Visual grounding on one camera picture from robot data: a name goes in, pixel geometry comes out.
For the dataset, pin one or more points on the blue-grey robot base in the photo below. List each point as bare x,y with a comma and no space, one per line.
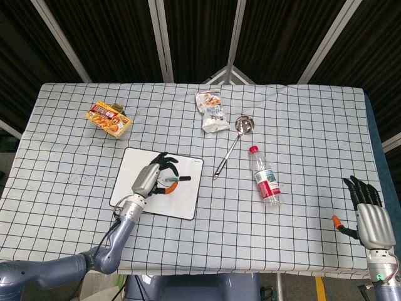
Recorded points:
194,288

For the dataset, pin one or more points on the white triangular screen foot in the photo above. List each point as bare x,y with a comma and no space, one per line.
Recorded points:
231,68

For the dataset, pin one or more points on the blue table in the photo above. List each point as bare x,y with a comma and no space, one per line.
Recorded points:
374,125

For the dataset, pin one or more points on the clear bottle with red label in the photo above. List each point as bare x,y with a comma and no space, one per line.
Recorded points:
266,182

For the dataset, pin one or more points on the yellow curry food box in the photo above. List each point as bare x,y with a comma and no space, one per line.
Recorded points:
106,120

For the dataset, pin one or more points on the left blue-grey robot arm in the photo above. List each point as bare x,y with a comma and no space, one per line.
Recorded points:
116,238

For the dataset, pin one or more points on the marker pen with black cap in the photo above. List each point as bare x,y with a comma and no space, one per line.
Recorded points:
185,178

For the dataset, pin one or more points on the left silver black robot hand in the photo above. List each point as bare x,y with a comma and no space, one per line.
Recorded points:
145,180

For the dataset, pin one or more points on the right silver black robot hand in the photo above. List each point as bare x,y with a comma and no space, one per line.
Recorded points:
374,224

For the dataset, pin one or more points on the dark folding screen panel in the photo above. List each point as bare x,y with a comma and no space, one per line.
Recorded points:
376,62
200,37
25,62
275,40
109,40

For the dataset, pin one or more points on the crumpled white snack bag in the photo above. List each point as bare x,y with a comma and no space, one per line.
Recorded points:
213,116

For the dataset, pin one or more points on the checkered white tablecloth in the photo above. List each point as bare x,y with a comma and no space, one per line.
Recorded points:
235,238

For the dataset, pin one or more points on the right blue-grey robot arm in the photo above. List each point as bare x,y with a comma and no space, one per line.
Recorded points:
385,282

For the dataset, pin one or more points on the white writing board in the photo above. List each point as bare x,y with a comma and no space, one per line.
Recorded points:
188,200

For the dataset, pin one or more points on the metal table leg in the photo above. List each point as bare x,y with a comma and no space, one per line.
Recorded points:
280,288

